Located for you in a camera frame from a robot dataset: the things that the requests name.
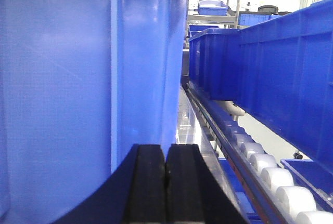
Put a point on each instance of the distant blue bin on shelf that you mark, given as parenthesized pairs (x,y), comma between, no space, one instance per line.
(212,8)

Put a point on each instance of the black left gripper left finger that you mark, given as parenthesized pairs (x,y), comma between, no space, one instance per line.
(146,202)

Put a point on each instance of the blue bin on rollers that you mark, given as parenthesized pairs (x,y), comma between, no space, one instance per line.
(279,71)

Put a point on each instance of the lower right blue bin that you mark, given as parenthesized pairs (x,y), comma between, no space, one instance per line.
(315,176)

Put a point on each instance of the white roller track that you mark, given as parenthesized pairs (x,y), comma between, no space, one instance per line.
(270,187)

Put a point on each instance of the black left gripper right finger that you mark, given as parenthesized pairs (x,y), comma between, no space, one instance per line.
(183,198)

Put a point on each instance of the large blue shelf box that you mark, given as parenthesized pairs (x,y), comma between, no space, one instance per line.
(81,82)

